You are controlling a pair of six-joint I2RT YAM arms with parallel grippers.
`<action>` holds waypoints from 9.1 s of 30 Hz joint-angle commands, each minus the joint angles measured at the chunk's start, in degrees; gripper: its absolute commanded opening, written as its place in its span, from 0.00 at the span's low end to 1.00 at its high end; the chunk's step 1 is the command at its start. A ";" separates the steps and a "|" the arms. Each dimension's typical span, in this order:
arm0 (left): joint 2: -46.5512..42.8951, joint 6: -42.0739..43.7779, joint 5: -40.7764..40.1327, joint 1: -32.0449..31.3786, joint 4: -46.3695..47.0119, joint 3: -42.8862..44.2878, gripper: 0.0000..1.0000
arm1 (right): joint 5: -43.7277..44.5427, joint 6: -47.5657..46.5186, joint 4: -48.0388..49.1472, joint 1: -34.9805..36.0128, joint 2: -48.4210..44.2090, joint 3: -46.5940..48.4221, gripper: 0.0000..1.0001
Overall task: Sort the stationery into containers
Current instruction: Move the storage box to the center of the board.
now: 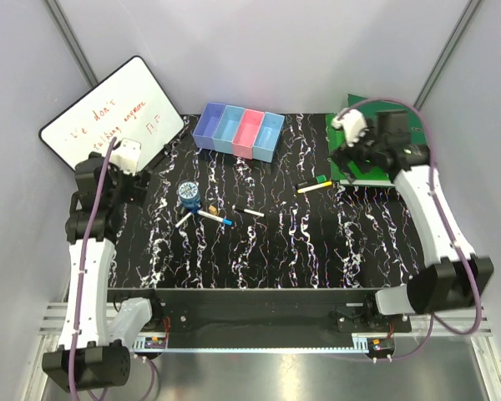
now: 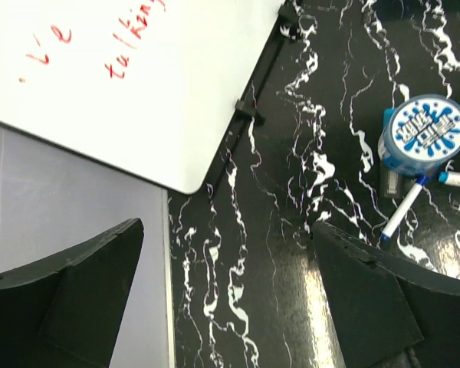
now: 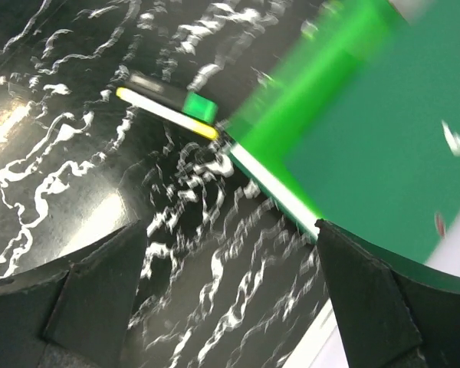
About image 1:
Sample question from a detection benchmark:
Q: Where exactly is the green black highlighter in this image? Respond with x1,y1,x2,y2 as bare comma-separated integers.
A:
296,175,327,190

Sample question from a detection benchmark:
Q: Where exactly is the aluminium rail frame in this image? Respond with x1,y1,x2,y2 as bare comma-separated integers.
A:
26,288,501,400

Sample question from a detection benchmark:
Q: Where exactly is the black marble pattern mat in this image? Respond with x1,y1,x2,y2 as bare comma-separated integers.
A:
108,114,424,289

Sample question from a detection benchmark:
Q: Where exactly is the white pen black tip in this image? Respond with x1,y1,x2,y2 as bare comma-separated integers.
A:
232,206,265,218

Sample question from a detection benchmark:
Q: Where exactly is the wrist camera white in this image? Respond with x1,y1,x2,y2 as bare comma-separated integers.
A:
331,108,367,147
109,139,141,175

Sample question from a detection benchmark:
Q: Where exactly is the yellow white marker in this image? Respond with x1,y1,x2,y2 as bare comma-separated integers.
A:
297,180,333,194

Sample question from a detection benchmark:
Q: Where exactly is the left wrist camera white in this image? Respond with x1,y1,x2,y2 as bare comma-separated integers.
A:
109,139,141,175

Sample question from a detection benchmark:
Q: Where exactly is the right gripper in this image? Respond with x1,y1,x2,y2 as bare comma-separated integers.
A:
327,117,384,185

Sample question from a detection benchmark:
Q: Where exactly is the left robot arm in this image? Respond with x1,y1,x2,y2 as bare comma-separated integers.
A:
42,147,164,398

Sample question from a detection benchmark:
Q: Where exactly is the white marker black cap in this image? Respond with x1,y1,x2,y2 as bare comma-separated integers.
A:
175,211,194,228

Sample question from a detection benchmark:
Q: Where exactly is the light blue storage bin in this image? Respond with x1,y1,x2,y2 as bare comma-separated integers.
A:
213,105,245,155

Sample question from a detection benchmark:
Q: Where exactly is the green lever arch binder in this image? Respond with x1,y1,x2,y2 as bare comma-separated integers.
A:
326,94,429,186

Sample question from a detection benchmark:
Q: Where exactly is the light blue end bin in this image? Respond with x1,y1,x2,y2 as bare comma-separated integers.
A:
253,112,285,163

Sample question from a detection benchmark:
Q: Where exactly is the blue round tape dispenser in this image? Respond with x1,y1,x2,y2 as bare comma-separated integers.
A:
177,181,201,211

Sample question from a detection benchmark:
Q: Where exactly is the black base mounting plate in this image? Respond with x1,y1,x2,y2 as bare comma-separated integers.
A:
107,288,412,353

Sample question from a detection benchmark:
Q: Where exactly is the white dry-erase board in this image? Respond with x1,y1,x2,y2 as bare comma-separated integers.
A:
38,55,184,170

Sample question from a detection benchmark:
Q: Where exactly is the pink storage bin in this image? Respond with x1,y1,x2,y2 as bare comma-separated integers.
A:
232,109,265,159

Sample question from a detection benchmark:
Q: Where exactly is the purple storage bin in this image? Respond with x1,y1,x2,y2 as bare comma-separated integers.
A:
192,102,226,150

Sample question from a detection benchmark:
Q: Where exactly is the white marker blue cap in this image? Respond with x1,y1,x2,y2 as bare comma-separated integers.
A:
197,210,233,226

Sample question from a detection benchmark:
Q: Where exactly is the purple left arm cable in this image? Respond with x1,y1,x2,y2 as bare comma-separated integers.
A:
68,136,158,401

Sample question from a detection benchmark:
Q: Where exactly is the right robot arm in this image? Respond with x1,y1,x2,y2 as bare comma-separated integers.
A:
330,109,493,332

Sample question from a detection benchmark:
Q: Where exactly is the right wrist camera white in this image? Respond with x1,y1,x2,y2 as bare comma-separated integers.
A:
331,108,367,147

